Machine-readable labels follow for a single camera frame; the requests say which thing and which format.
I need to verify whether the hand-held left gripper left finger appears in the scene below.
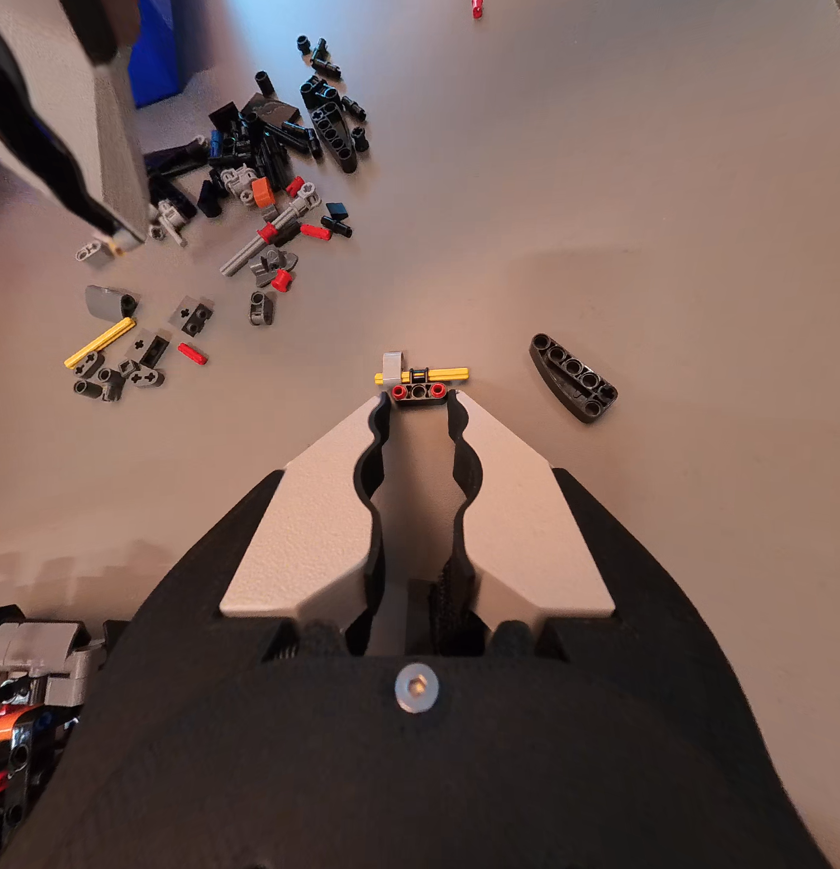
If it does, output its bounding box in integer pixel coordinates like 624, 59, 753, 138
220, 392, 394, 646

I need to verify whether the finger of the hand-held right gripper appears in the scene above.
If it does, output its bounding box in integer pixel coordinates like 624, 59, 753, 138
0, 0, 153, 250
0, 109, 52, 192

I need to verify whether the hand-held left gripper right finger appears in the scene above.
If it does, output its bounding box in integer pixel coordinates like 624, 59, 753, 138
446, 390, 618, 634

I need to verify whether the small yellow-axle lego assembly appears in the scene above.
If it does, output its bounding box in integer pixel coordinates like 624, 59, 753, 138
374, 351, 470, 405

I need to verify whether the pile of lego pieces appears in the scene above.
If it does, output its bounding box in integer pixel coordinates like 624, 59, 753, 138
63, 34, 371, 403

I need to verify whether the partly built lego model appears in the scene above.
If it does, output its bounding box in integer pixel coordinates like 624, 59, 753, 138
0, 604, 132, 856

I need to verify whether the black curved lego beam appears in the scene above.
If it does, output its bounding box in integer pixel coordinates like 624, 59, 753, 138
529, 333, 619, 425

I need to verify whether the blue plastic bin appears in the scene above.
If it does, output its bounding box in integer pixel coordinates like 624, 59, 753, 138
124, 0, 190, 110

